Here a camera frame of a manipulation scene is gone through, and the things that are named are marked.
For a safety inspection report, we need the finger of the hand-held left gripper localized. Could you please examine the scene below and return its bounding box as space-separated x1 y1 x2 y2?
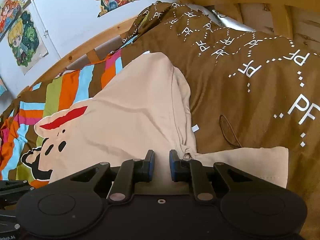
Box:
0 179 36 204

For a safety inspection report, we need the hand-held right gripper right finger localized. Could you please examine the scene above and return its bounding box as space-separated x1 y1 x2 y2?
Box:
169 149 272 202

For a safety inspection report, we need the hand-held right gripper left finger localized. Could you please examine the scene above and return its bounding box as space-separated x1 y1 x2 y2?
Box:
53 149 156 201

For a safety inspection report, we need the beige printed garment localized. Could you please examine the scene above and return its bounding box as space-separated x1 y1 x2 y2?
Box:
21 52 289 189

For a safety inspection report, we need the brown printed blanket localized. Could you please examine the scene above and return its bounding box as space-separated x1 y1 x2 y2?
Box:
120 1 320 232

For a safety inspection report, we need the colourful striped bedsheet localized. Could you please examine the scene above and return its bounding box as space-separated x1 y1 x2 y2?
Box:
0 35 140 189

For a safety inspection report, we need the silver grey pillow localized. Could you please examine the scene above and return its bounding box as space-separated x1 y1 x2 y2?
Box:
199 4 256 33

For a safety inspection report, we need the brown cord loop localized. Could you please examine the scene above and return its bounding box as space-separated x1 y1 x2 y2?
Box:
219 114 243 148

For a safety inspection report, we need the blue wall poster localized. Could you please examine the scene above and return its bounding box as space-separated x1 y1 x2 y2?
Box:
0 76 9 97

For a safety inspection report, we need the blond figure wall poster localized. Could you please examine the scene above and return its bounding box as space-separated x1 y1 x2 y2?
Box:
7 10 49 76

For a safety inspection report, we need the white wall conduit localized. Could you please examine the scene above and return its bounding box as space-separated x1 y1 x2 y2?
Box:
31 0 61 59

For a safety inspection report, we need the orange haired figure wall poster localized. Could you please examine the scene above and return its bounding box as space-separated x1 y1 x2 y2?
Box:
0 0 19 40

